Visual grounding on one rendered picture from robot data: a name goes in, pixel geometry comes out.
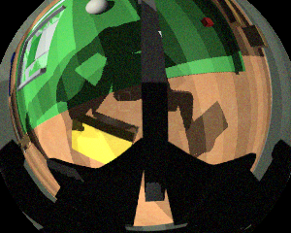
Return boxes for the white golf ball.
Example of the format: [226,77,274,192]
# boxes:
[86,0,110,15]

